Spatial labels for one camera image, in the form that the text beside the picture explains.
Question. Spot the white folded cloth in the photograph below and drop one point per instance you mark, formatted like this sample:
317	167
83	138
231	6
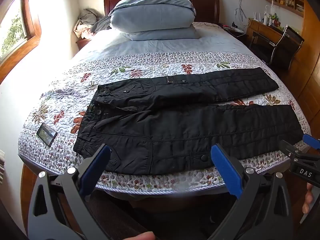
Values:
2	165

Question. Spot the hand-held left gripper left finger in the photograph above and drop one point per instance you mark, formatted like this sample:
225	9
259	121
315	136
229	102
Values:
99	165

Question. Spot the light blue pillow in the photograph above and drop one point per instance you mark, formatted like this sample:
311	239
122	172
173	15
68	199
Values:
170	34

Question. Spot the person's right hand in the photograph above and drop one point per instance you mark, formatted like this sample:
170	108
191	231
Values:
308	200

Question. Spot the wooden nightstand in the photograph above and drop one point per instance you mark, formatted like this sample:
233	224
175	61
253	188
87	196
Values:
83	43

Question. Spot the floral quilted bedspread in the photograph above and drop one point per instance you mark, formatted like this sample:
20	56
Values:
155	62

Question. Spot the dark wooden headboard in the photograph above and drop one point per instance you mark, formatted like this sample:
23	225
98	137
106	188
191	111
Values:
208	5

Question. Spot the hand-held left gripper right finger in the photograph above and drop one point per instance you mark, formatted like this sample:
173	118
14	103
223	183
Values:
224	168

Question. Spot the light blue pillows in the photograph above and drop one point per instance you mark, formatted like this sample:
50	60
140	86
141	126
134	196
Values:
152	10

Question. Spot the wooden desk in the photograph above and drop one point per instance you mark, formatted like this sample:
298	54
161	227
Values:
257	26

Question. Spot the black pants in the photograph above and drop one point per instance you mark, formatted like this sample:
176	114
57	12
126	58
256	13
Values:
187	135

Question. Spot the pile of beige clothes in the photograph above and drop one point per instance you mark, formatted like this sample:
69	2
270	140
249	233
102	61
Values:
85	22

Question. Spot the black office chair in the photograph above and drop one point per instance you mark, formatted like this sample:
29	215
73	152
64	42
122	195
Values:
287	45

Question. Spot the person's left hand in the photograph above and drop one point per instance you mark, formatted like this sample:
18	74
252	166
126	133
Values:
140	236

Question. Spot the wooden framed window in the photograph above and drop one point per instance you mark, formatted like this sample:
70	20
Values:
15	27

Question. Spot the green toy figure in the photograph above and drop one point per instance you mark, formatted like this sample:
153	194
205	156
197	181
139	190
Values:
275	19

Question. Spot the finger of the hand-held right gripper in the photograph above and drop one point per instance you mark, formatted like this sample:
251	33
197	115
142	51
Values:
291	149
311	140

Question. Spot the black smartphone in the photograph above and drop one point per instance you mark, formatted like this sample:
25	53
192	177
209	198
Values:
46	134

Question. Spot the white router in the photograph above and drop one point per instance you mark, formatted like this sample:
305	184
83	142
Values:
258	17

